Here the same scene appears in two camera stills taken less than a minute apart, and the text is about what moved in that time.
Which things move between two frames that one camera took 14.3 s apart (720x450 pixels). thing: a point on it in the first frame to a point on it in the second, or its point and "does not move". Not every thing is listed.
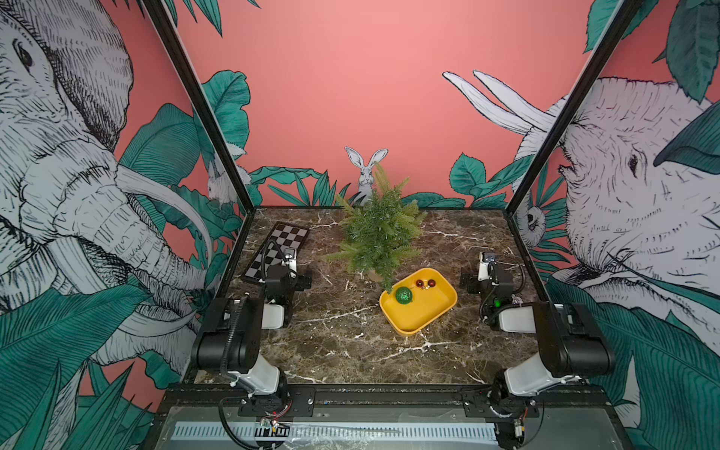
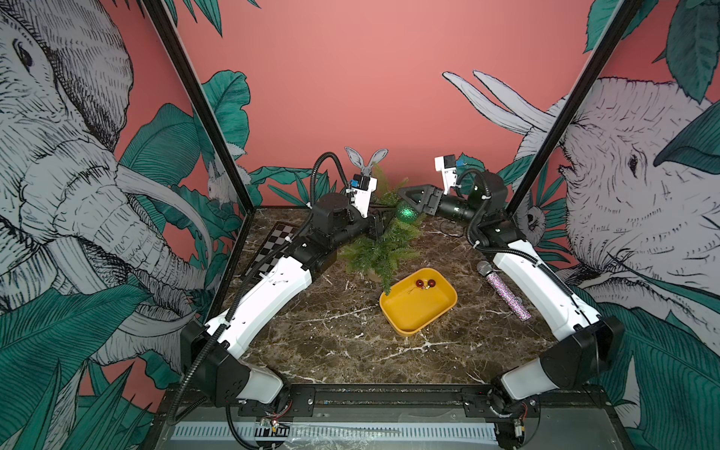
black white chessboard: [282, 236] does not move
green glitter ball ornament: [403, 295] to [407, 214]
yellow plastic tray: [417, 301] does not move
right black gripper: [472, 286] to [433, 200]
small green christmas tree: [381, 231] does not move
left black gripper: [301, 280] to [375, 229]
